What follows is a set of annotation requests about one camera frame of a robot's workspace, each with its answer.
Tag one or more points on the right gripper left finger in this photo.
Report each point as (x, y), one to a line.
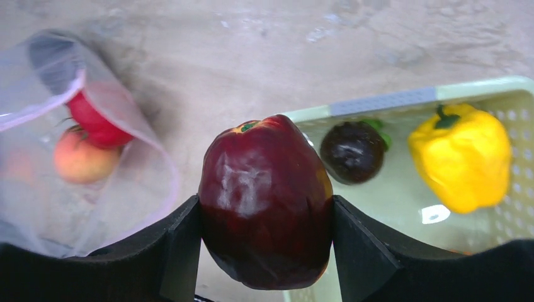
(158, 263)

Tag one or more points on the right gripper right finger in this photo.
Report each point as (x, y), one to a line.
(378, 263)

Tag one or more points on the dark red apple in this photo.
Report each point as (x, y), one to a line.
(266, 205)

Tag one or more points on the clear pink zip bag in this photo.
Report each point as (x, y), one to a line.
(41, 212)

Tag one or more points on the peach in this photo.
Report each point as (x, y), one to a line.
(78, 161)

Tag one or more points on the red tomato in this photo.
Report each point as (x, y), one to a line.
(101, 132)

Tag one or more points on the purple eggplant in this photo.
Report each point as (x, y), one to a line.
(56, 60)

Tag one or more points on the dark purple plum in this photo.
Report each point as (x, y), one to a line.
(353, 152)

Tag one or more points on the yellow bell pepper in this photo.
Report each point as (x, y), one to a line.
(464, 155)

